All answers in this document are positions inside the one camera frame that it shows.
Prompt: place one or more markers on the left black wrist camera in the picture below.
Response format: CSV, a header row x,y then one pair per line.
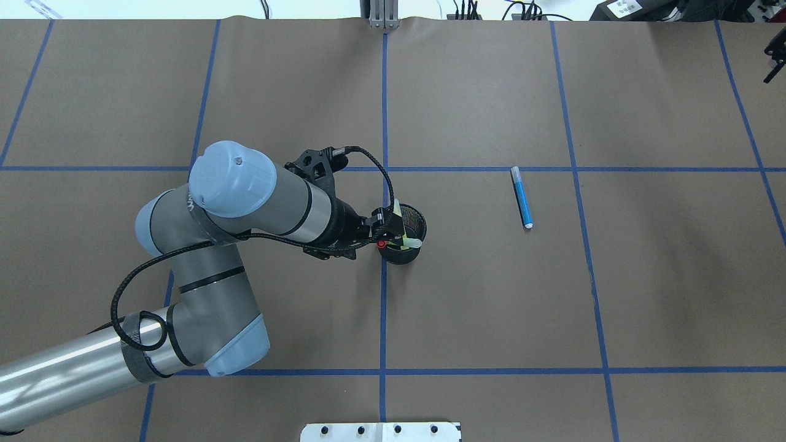
x,y
318,166

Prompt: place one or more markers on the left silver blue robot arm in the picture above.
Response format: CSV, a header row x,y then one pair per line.
x,y
192,303

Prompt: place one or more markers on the blue marker pen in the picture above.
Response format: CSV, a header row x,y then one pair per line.
x,y
521,198

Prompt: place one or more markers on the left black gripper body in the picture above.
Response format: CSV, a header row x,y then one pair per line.
x,y
346,224

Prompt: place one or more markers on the black mesh pen cup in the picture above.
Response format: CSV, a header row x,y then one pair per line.
x,y
415,227

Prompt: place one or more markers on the white camera stand column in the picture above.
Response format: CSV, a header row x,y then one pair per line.
x,y
382,431

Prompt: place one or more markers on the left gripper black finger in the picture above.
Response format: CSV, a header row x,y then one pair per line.
x,y
384,224

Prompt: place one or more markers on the aluminium frame post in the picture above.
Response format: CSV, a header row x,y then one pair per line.
x,y
382,15

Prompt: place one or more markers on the green highlighter pen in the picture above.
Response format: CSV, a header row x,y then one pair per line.
x,y
405,244

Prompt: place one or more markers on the black box white label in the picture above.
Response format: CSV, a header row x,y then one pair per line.
x,y
631,10

